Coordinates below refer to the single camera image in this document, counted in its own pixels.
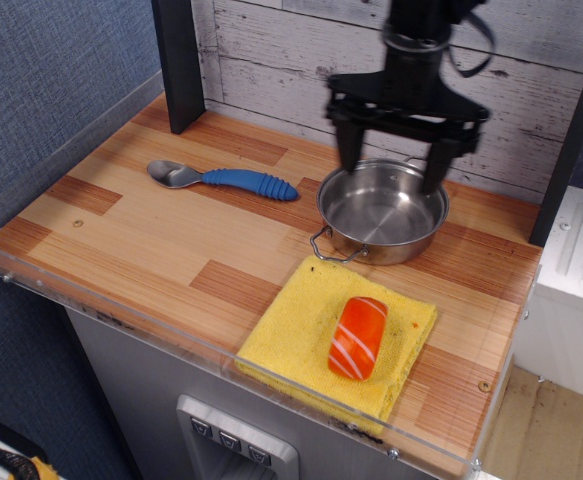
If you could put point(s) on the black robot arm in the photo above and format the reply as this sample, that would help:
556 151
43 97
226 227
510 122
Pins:
429 19

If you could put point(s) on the white ribbed side unit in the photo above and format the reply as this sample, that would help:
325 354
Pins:
549 339

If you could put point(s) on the orange salmon sushi toy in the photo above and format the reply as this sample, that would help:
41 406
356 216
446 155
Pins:
357 338

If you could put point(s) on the grey cabinet button panel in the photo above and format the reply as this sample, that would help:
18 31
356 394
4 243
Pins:
221 446

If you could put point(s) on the black frame post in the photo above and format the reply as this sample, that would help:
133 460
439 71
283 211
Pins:
179 60
560 178

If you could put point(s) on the blue handled metal spoon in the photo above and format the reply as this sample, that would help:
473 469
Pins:
174 175

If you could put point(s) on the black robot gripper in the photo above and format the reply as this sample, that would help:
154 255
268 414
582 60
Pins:
406 98

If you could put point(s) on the yellow cloth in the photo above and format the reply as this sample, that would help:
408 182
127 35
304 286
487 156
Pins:
291 348

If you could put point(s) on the clear acrylic table guard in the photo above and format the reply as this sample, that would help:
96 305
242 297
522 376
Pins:
164 286

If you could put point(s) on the black left frame post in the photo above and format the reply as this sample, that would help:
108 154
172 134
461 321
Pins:
179 60

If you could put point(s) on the black right frame post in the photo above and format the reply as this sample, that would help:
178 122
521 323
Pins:
560 178

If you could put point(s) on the stainless steel pot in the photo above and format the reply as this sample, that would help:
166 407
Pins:
377 214

